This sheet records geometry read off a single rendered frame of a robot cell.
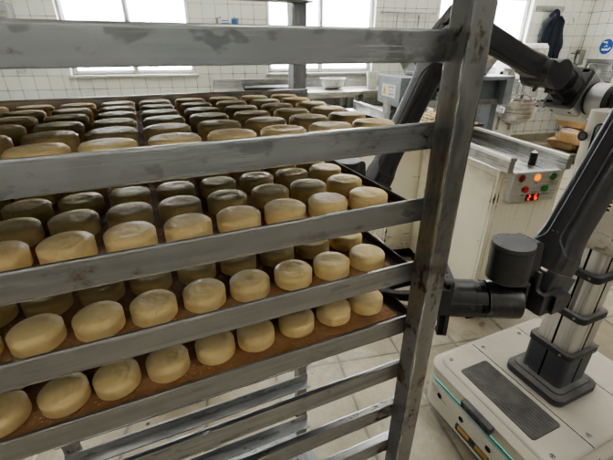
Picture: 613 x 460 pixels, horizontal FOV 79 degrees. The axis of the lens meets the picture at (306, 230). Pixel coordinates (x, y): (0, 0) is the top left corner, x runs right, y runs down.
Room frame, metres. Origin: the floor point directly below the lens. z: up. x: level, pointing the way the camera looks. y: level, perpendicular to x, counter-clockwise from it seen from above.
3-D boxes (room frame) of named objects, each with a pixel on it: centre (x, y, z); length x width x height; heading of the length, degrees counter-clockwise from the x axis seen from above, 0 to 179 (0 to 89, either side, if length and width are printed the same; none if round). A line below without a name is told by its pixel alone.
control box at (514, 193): (1.58, -1.02, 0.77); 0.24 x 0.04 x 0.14; 101
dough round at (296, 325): (0.41, 0.01, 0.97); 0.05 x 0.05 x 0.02
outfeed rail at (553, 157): (2.57, -0.96, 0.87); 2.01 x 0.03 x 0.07; 11
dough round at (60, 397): (0.29, 0.27, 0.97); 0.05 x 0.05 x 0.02
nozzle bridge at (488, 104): (2.43, -0.84, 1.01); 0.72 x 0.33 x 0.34; 101
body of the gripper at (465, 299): (0.46, -0.23, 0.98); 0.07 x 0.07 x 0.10; 84
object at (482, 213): (1.94, -0.94, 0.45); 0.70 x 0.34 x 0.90; 11
